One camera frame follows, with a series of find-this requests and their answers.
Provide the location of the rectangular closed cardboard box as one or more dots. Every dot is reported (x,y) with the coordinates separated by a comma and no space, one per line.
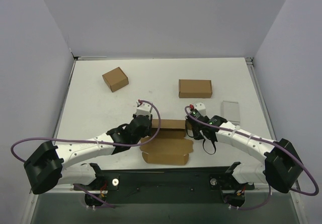
(195,89)

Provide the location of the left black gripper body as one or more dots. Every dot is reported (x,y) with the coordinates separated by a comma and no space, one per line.
(146,121)

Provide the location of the small square cardboard box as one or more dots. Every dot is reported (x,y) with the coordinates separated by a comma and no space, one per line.
(115,79)

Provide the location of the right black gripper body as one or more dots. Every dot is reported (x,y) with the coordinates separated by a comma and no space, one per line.
(194,126)

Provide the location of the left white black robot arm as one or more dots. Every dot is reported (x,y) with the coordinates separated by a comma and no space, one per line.
(50,165)

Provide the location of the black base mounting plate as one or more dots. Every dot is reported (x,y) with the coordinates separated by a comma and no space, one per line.
(200,185)

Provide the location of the small white flat box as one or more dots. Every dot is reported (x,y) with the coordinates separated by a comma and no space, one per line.
(230,111)

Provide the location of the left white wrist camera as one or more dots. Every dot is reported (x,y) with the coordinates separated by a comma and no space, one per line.
(143,109)

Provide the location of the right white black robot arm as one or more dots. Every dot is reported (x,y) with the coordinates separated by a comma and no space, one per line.
(279,162)

